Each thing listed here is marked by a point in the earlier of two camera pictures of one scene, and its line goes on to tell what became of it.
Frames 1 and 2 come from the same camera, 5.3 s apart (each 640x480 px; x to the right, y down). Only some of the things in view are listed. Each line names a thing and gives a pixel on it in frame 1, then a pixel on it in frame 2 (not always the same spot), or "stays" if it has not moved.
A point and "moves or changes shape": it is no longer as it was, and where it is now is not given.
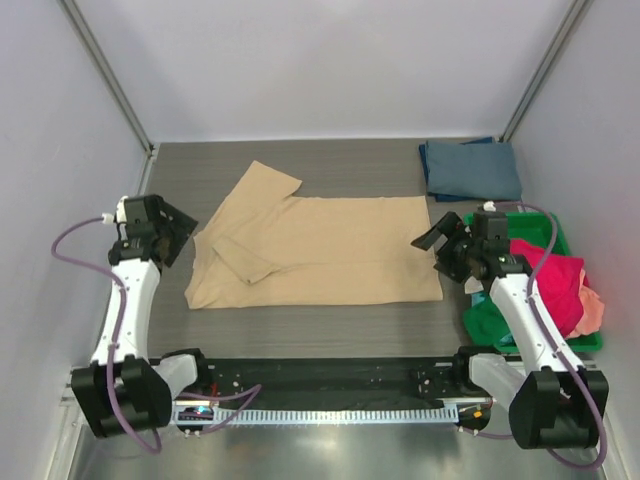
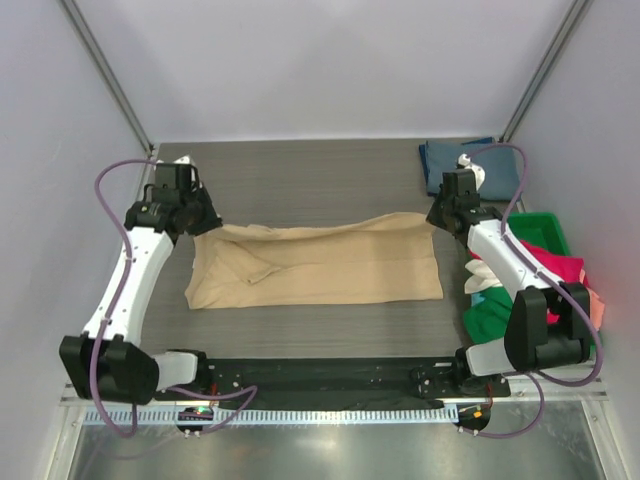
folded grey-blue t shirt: (473, 171) stays
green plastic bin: (536, 229) stays
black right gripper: (446, 226) to (434, 216)
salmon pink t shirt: (593, 309) stays
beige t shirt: (259, 246) moves or changes shape
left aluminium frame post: (106, 71) stays
